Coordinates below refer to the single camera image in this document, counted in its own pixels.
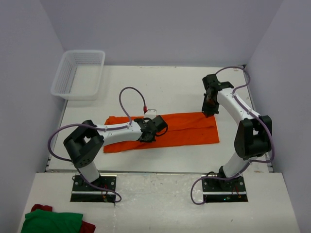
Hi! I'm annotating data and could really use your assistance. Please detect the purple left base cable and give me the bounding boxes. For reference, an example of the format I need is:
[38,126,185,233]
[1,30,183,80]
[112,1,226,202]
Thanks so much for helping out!
[80,172,122,203]

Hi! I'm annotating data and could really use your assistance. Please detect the green folded t shirt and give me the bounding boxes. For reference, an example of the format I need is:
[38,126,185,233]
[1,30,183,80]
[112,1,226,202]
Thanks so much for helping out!
[21,210,83,233]

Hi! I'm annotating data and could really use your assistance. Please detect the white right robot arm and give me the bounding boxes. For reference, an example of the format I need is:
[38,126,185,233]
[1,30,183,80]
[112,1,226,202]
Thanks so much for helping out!
[202,74,274,191]

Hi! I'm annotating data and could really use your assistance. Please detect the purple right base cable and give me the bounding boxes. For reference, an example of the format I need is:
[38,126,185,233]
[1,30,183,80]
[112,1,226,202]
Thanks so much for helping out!
[190,174,234,206]

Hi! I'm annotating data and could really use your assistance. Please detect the red folded t shirt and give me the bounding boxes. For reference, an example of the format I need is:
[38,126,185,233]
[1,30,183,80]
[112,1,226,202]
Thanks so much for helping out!
[31,204,96,233]

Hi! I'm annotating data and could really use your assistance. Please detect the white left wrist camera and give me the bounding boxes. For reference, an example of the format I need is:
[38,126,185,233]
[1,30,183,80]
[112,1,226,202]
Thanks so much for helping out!
[143,109,157,119]

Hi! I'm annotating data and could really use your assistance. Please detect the orange t shirt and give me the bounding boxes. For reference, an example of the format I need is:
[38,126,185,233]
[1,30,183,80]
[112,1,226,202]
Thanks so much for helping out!
[103,112,220,153]

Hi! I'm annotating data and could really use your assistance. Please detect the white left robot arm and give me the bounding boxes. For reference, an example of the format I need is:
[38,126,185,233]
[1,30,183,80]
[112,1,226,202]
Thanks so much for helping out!
[63,116,168,191]

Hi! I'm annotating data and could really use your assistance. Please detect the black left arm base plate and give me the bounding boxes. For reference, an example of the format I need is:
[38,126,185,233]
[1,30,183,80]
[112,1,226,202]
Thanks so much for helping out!
[70,175,117,203]

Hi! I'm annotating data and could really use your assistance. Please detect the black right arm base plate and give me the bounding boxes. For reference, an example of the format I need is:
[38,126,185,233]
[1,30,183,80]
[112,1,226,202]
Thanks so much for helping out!
[202,176,248,203]

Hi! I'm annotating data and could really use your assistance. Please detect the white plastic basket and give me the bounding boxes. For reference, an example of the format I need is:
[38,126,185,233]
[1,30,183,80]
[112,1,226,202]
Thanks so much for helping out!
[51,50,105,101]

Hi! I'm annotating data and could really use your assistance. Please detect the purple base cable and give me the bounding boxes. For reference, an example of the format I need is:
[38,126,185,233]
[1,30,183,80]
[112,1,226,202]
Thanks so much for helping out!
[80,172,122,203]
[190,174,234,206]

